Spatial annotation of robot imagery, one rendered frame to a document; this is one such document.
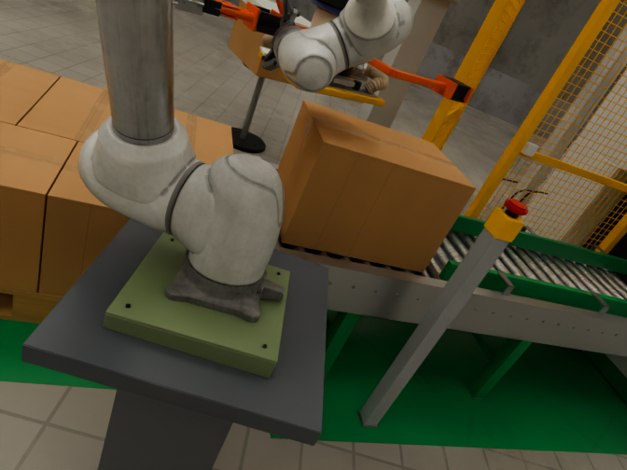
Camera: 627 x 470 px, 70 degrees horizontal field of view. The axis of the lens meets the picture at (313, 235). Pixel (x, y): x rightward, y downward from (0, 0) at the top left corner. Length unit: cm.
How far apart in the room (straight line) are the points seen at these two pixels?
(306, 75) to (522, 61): 1069
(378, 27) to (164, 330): 69
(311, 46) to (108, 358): 68
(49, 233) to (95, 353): 86
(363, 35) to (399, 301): 103
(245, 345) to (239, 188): 28
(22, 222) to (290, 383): 105
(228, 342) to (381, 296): 92
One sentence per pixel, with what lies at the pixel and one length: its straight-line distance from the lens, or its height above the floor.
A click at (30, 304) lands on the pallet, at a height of 9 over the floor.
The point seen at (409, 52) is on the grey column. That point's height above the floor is 117.
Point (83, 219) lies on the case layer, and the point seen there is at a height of 48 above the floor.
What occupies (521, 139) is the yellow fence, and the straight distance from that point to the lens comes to 251.
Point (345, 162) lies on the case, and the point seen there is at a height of 90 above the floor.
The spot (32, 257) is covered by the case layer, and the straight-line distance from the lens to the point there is 172.
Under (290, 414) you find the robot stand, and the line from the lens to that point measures 84.
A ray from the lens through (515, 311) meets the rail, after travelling 202.
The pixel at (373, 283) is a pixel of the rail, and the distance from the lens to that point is 161.
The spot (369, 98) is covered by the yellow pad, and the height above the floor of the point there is 110.
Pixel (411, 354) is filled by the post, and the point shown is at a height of 41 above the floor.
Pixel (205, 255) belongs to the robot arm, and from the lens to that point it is 84.
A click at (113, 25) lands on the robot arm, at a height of 122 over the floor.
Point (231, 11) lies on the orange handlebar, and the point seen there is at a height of 120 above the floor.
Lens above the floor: 139
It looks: 29 degrees down
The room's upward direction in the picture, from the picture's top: 24 degrees clockwise
